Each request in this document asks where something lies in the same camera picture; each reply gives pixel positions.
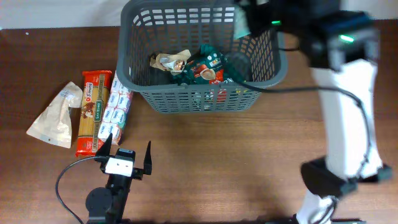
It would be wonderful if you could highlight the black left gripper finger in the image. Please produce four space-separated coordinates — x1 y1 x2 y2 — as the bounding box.
95 133 113 157
143 141 152 175

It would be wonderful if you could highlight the light blue tissue pack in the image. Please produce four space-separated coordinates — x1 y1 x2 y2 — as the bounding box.
233 4 251 39

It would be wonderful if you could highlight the green coffee snack bag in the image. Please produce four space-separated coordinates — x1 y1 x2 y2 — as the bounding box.
171 44 244 85

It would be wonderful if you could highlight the beige brown pouch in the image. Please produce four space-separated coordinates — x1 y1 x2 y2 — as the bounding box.
150 49 192 75

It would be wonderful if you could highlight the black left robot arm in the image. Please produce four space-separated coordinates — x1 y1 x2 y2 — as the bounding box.
85 135 152 224

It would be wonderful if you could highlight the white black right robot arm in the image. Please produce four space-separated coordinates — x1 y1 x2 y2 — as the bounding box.
244 0 392 223

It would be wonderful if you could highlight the Kleenex tissue multipack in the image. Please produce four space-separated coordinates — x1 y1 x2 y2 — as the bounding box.
98 74 133 145

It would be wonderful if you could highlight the beige pouch on left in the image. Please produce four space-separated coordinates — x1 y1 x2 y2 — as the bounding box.
26 82 83 148

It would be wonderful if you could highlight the San Remo spaghetti packet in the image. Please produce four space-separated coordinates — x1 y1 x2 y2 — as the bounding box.
75 70 113 157

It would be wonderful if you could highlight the grey plastic basket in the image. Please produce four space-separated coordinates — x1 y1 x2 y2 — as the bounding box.
116 0 287 113

